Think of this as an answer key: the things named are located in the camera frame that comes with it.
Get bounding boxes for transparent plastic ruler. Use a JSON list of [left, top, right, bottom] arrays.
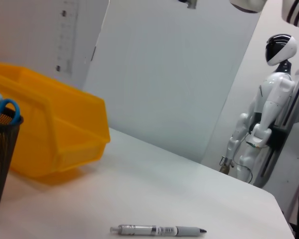
[[55, 0, 79, 77]]

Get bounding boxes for grey ballpoint pen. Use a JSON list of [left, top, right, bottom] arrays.
[[110, 224, 207, 236]]

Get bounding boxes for blue scissors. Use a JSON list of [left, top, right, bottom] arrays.
[[0, 91, 21, 125]]

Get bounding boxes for black mesh pen cup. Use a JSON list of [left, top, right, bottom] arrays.
[[0, 101, 24, 217]]

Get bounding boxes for yellow plastic bin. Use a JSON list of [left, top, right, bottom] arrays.
[[0, 61, 111, 186]]

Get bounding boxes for white black robot head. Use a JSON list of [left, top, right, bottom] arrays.
[[265, 34, 298, 67]]

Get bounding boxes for right gripper cable with plug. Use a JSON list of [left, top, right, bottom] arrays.
[[178, 0, 197, 9]]

